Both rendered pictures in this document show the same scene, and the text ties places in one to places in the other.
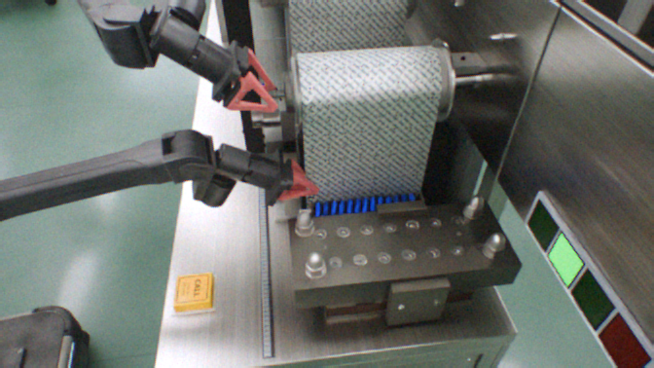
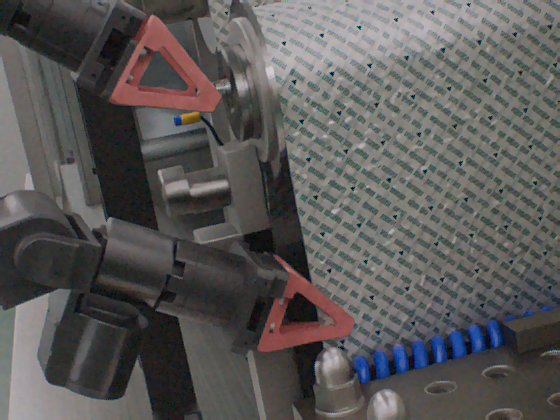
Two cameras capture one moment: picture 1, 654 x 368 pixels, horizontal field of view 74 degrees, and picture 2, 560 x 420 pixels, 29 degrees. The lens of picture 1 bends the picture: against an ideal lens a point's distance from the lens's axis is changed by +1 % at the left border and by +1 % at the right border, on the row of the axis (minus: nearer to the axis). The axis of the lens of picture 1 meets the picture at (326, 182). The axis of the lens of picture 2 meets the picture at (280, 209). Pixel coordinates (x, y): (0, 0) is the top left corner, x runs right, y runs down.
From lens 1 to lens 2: 37 cm
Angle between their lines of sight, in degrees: 30
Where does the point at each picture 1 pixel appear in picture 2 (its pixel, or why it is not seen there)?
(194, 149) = (44, 208)
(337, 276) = not seen: outside the picture
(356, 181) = (439, 283)
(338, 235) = (429, 395)
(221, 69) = (91, 21)
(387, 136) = (481, 141)
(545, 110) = not seen: outside the picture
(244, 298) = not seen: outside the picture
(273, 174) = (237, 272)
